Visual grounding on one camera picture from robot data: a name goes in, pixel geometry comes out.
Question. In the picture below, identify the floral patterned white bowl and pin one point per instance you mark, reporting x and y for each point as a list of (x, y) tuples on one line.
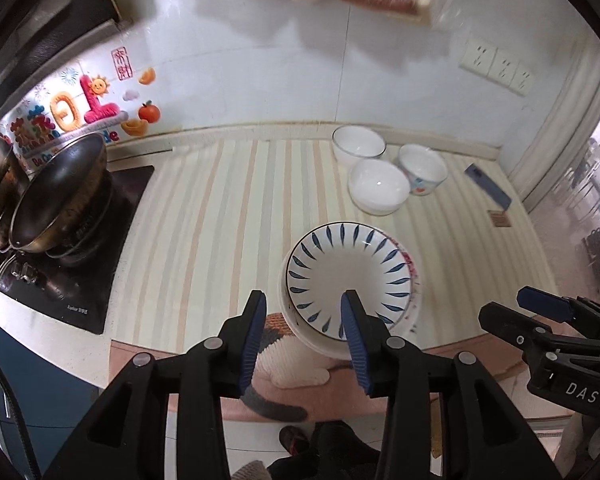
[(424, 168)]

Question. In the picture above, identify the black frying pan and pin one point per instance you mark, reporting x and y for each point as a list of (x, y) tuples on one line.
[(65, 200)]

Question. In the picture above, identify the black induction cooktop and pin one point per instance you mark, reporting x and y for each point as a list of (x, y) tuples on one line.
[(75, 287)]

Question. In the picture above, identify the colourful wall stickers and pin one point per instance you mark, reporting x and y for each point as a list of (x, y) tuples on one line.
[(110, 98)]

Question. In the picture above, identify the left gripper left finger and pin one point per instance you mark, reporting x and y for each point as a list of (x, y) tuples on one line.
[(123, 435)]

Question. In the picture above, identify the frosted glass sliding door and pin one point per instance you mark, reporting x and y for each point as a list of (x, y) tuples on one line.
[(568, 223)]

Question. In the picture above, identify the striped cat tablecloth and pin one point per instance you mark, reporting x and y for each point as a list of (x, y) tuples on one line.
[(216, 223)]

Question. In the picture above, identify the blue smartphone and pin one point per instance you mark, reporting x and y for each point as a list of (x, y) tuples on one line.
[(489, 186)]

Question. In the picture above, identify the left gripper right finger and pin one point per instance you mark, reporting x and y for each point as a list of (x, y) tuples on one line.
[(484, 436)]

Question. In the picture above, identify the white bowl dark rim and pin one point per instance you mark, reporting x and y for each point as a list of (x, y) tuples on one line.
[(351, 143)]

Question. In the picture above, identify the person's dark shoes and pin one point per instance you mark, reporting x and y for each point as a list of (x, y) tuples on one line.
[(333, 451)]

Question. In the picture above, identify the left wall socket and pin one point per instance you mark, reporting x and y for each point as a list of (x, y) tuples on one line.
[(478, 56)]

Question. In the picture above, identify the blue leaf pattern plate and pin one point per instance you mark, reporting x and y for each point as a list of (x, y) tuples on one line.
[(328, 261)]

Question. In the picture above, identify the plain white bowl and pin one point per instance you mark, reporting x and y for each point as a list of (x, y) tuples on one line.
[(378, 187)]

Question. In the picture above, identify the middle wall socket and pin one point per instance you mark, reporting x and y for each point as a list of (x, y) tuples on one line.
[(503, 67)]

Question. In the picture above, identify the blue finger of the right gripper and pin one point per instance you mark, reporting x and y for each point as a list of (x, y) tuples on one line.
[(545, 304)]

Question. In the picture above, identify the right wall socket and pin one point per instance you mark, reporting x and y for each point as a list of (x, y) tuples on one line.
[(522, 81)]

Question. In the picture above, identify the wall socket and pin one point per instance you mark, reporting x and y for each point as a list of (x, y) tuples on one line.
[(503, 67), (522, 81), (478, 56)]

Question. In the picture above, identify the small brown card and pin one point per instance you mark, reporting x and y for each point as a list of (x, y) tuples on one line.
[(499, 219)]

